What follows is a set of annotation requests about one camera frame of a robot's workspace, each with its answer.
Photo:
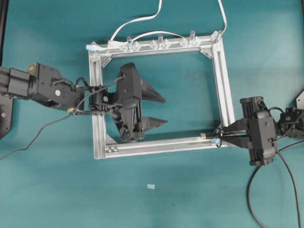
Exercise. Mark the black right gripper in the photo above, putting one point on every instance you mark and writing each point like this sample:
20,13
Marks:
260,127

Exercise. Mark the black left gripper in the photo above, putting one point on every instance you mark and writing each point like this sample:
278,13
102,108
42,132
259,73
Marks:
130,91

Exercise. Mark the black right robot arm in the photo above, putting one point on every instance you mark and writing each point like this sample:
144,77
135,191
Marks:
291,124

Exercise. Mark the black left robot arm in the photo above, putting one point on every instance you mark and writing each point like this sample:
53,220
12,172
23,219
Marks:
46,86

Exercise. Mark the silver aluminium extrusion frame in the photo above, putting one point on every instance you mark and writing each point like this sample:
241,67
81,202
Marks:
153,43

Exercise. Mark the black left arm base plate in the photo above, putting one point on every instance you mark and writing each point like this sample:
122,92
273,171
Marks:
6,110

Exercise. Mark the black vertical rail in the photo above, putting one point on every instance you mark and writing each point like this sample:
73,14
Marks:
4,5

